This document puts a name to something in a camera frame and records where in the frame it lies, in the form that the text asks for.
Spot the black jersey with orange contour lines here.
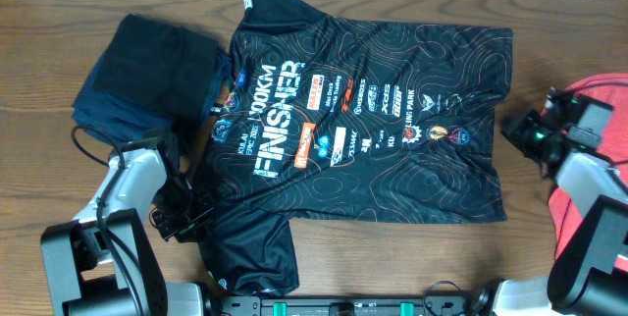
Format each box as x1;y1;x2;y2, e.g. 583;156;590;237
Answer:
196;0;513;296

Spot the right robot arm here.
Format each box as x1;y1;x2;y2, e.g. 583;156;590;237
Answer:
478;110;627;315

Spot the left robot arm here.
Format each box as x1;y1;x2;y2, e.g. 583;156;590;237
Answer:
40;129;222;316

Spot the folded dark navy clothes stack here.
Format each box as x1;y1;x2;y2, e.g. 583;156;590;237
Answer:
72;14;232;142

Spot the red shirt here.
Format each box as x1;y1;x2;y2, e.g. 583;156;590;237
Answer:
549;74;627;254

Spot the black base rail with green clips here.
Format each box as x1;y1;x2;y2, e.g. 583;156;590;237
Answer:
203;281;494;316

